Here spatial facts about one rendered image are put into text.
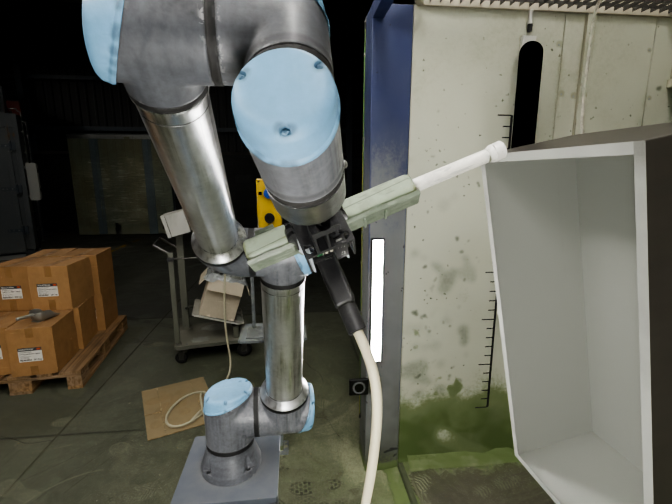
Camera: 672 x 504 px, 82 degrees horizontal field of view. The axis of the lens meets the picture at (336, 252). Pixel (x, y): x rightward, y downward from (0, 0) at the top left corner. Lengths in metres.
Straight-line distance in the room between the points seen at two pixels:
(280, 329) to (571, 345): 1.18
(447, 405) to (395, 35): 1.83
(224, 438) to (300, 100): 1.14
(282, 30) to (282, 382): 0.96
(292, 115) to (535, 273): 1.36
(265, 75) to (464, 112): 1.67
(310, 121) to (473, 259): 1.76
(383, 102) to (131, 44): 1.51
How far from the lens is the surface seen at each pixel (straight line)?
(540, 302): 1.64
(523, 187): 1.51
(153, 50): 0.44
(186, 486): 1.45
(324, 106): 0.33
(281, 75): 0.36
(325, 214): 0.44
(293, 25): 0.42
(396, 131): 1.87
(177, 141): 0.53
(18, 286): 3.96
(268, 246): 0.65
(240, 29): 0.43
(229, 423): 1.31
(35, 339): 3.56
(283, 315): 1.00
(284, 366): 1.13
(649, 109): 2.50
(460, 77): 1.99
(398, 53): 1.93
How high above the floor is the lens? 1.57
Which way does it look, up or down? 11 degrees down
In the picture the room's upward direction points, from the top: straight up
